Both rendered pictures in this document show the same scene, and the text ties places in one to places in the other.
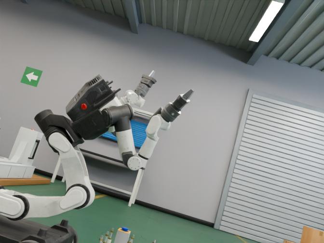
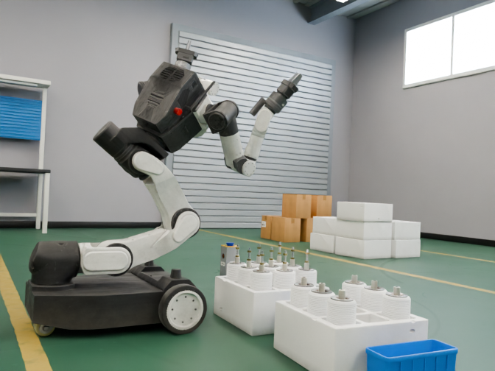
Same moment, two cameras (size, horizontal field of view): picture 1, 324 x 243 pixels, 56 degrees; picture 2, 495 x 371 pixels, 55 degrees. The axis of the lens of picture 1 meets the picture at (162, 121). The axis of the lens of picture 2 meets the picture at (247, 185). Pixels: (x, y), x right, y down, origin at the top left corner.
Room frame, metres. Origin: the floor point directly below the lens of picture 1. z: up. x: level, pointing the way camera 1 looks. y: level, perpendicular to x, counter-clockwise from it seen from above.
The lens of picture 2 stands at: (-0.18, 1.34, 0.59)
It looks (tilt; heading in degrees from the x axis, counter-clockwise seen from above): 1 degrees up; 326
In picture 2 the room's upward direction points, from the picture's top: 3 degrees clockwise
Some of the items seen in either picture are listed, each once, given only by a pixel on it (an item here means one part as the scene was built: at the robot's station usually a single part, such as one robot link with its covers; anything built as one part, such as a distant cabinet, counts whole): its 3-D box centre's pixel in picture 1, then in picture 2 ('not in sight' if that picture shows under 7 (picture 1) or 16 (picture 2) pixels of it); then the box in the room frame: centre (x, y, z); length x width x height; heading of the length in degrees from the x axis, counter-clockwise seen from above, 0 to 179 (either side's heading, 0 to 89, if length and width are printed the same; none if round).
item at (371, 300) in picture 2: not in sight; (373, 312); (1.03, -0.08, 0.16); 0.10 x 0.10 x 0.18
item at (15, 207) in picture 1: (13, 204); (102, 258); (1.88, 0.69, 0.28); 0.21 x 0.20 x 0.13; 86
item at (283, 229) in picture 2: not in sight; (286, 229); (4.55, -2.47, 0.15); 0.30 x 0.24 x 0.30; 175
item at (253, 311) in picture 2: not in sight; (269, 300); (1.60, -0.02, 0.09); 0.39 x 0.39 x 0.18; 84
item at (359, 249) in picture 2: not in sight; (362, 246); (3.17, -2.37, 0.09); 0.39 x 0.39 x 0.18; 0
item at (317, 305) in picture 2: not in sight; (320, 317); (1.07, 0.16, 0.16); 0.10 x 0.10 x 0.18
